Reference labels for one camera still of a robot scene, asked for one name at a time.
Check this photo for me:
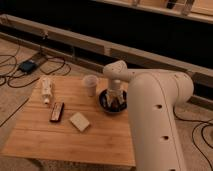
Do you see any black power adapter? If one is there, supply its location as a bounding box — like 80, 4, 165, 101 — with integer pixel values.
18, 61, 36, 74

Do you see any black cable left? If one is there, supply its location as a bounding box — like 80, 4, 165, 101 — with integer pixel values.
0, 44, 72, 128

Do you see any white plastic bottle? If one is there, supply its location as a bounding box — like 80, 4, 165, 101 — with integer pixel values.
41, 77, 52, 104

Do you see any dark round bowl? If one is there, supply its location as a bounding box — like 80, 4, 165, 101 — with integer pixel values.
98, 90, 127, 114

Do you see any black cable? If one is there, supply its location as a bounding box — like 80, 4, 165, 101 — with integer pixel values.
0, 44, 72, 128
172, 106, 213, 163

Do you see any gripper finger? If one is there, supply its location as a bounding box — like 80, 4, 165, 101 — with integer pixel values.
106, 94, 112, 107
117, 92, 125, 106

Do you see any black cable right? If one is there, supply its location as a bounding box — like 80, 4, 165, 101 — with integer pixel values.
172, 106, 213, 163

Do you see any wooden table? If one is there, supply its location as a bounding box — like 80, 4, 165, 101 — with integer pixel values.
2, 76, 135, 166

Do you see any dark rectangular remote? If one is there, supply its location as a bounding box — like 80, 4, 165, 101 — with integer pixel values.
50, 102, 64, 122

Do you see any small red pepper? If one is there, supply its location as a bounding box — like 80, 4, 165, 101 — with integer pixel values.
111, 98, 119, 109

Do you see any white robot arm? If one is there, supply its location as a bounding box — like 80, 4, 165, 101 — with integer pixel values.
103, 60, 194, 171

